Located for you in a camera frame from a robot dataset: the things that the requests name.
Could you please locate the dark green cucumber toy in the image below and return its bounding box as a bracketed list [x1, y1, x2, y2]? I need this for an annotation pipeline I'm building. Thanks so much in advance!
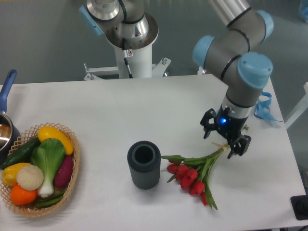
[0, 137, 41, 170]

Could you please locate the dark grey ribbed vase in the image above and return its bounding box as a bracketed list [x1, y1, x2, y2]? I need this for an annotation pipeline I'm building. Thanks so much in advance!
[127, 141, 161, 190]

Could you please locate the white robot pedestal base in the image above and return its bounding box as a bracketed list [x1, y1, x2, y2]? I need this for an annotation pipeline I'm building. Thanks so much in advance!
[83, 42, 207, 81]

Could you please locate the red tulip bouquet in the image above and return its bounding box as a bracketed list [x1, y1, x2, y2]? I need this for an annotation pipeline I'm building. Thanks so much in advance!
[161, 124, 250, 211]

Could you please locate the cream garlic bulb toy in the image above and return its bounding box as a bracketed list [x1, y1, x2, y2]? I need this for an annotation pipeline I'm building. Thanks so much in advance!
[16, 165, 44, 191]

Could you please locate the yellow bell pepper toy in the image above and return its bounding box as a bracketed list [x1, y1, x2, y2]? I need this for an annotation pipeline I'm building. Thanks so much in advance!
[1, 163, 30, 186]

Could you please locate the yellow squash toy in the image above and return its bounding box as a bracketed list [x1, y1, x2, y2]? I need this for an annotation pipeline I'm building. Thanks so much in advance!
[38, 126, 74, 155]

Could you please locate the black device at table edge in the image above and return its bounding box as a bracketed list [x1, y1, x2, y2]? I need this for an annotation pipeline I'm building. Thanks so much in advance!
[290, 195, 308, 220]

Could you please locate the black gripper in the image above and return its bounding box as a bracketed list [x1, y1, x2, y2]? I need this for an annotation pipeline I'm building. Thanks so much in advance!
[200, 106, 252, 159]

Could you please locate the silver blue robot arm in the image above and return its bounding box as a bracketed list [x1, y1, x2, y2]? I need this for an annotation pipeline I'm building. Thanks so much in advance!
[79, 0, 274, 155]

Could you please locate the black cable on pedestal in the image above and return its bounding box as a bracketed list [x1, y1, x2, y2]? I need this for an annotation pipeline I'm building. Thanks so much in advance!
[121, 38, 134, 79]

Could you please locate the green bok choy toy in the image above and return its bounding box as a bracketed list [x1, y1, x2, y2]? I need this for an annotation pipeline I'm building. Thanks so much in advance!
[30, 138, 65, 198]

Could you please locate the green bean pods toy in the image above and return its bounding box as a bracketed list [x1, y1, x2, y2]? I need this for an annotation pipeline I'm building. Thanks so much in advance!
[34, 191, 64, 209]

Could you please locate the blue tangled ribbon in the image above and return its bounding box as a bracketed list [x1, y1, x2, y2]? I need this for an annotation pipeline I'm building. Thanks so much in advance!
[254, 91, 283, 123]

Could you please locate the woven wicker basket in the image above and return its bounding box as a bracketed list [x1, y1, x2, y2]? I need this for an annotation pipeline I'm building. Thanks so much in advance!
[0, 122, 80, 218]

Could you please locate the blue handled steel saucepan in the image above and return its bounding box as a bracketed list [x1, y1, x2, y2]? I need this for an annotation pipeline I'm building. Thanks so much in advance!
[0, 69, 20, 164]

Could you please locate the purple sweet potato toy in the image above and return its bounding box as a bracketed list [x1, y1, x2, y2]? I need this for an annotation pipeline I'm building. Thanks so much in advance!
[54, 155, 73, 188]

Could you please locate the white frame bar right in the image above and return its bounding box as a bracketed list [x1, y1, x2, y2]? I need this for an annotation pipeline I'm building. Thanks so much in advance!
[284, 82, 308, 129]

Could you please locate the orange fruit toy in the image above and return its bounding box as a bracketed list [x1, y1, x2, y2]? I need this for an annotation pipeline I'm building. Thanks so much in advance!
[10, 184, 37, 205]

